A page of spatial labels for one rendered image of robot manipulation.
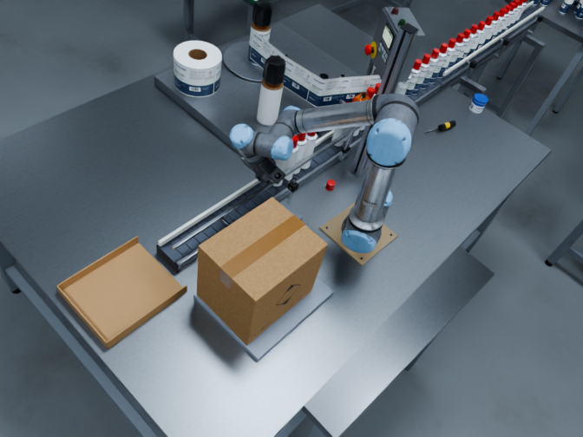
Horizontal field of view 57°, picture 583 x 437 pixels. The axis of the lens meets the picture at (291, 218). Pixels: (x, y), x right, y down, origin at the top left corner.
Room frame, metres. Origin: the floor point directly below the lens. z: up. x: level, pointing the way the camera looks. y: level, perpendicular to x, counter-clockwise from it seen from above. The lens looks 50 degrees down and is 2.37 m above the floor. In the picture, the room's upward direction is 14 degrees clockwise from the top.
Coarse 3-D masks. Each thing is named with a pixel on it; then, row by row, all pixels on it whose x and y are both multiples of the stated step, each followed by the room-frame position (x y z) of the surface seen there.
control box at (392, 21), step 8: (384, 8) 1.76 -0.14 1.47; (392, 8) 1.77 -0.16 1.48; (400, 8) 1.78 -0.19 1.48; (408, 8) 1.80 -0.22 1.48; (384, 16) 1.73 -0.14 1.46; (392, 16) 1.71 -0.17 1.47; (400, 16) 1.73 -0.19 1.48; (408, 16) 1.74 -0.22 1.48; (384, 24) 1.71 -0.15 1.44; (392, 24) 1.68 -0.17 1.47; (416, 24) 1.70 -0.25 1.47; (376, 32) 1.75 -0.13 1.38; (376, 40) 1.74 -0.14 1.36; (416, 40) 1.64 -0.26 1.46; (376, 48) 1.72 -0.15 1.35; (392, 48) 1.62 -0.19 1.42; (416, 48) 1.64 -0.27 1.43; (376, 56) 1.70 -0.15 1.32; (416, 56) 1.65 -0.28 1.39; (376, 64) 1.68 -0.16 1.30; (384, 64) 1.63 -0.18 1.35; (408, 64) 1.64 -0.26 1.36; (408, 72) 1.64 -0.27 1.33; (400, 80) 1.64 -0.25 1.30
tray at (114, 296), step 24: (96, 264) 0.88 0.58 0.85; (120, 264) 0.92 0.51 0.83; (144, 264) 0.94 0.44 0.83; (72, 288) 0.79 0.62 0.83; (96, 288) 0.81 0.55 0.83; (120, 288) 0.83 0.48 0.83; (144, 288) 0.85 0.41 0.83; (168, 288) 0.87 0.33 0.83; (96, 312) 0.73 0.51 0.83; (120, 312) 0.75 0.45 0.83; (144, 312) 0.77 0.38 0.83; (120, 336) 0.67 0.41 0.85
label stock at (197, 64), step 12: (180, 48) 1.89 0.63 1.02; (192, 48) 1.91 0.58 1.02; (204, 48) 1.93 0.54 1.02; (216, 48) 1.95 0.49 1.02; (180, 60) 1.81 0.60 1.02; (192, 60) 1.83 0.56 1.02; (204, 60) 1.85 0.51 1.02; (216, 60) 1.87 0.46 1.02; (180, 72) 1.79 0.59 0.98; (192, 72) 1.78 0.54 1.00; (204, 72) 1.79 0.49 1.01; (216, 72) 1.84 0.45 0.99; (180, 84) 1.79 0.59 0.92; (192, 84) 1.78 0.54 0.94; (204, 84) 1.80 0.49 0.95; (216, 84) 1.85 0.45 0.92; (204, 96) 1.80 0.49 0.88
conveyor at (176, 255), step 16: (416, 96) 2.17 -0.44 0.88; (320, 144) 1.68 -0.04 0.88; (320, 160) 1.58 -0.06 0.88; (272, 192) 1.35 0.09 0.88; (224, 208) 1.22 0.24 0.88; (240, 208) 1.24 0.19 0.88; (224, 224) 1.15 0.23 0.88; (176, 240) 1.03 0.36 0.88; (192, 240) 1.05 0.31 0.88; (176, 256) 0.97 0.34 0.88
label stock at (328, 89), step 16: (288, 64) 1.95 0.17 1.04; (288, 80) 1.94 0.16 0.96; (304, 80) 1.90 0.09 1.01; (320, 80) 1.87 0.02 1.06; (336, 80) 1.89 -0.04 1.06; (352, 80) 1.93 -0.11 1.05; (368, 80) 1.97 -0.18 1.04; (304, 96) 1.90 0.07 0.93; (320, 96) 1.86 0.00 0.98; (336, 96) 1.91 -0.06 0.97; (352, 96) 1.94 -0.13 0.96
